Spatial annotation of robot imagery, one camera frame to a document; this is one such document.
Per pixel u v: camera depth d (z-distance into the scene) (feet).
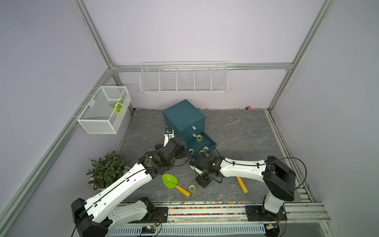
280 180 1.47
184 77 3.25
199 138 3.34
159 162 1.60
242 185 2.66
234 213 2.48
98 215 1.25
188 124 2.72
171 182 2.76
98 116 2.65
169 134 2.03
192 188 2.66
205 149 3.09
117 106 2.66
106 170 2.22
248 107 4.07
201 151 3.09
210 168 2.04
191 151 3.10
